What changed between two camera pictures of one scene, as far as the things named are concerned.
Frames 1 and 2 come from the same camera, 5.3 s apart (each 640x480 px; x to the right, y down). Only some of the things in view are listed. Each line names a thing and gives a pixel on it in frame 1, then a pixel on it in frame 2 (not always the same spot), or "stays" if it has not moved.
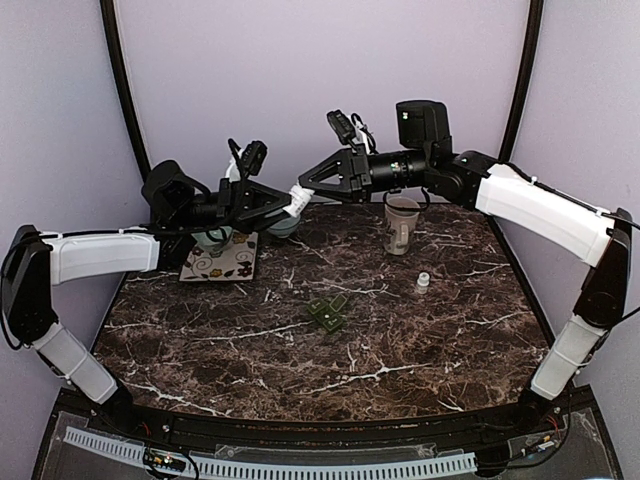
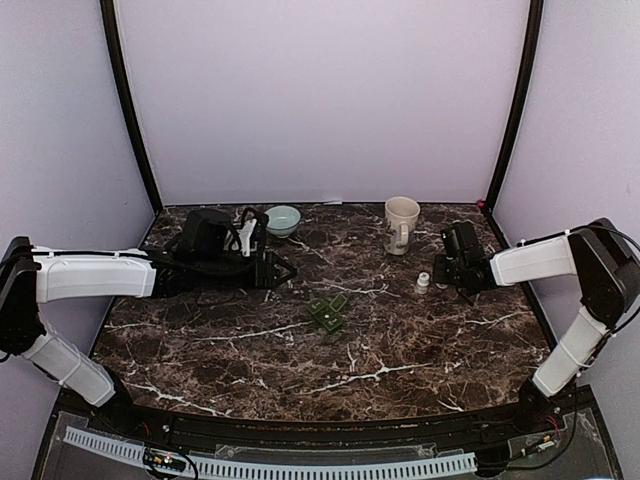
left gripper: [242, 201] → [270, 273]
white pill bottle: [423, 281] stays
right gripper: [347, 163] → [439, 274]
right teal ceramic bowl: [283, 227] stays
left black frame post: [135, 124] stays
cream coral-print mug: [401, 216] stays
